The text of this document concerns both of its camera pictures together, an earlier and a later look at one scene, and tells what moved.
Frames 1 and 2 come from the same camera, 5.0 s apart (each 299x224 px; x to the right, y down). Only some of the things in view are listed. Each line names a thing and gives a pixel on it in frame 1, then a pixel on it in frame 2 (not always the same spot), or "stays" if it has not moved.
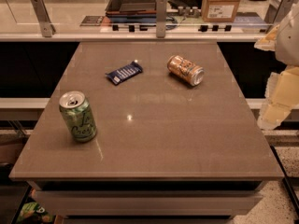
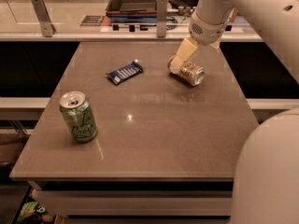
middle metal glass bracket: [161, 16] stays
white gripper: [288, 46] -> [207, 32]
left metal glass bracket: [47, 27] stays
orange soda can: [191, 73] stays
